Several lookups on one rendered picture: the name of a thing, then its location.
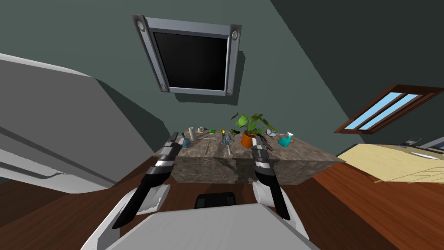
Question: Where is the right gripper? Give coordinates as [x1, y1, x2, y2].
[251, 135, 268, 161]

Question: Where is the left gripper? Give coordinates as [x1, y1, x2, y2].
[161, 132, 184, 158]

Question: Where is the pale wooden table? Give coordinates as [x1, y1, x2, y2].
[337, 137, 444, 184]

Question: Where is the brown framed window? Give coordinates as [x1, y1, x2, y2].
[333, 84, 444, 135]

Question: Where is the grey dish brush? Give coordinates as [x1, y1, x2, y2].
[221, 133, 235, 156]

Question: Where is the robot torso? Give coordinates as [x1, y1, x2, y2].
[81, 192, 320, 250]

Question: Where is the green plant in orange pot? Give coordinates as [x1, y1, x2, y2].
[230, 112, 278, 150]

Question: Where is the white refrigerator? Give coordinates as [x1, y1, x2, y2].
[0, 53, 156, 194]

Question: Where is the black screen with grey frame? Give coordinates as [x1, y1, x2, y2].
[131, 13, 243, 97]

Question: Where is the teal spray bottle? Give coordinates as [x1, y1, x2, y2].
[277, 132, 295, 148]

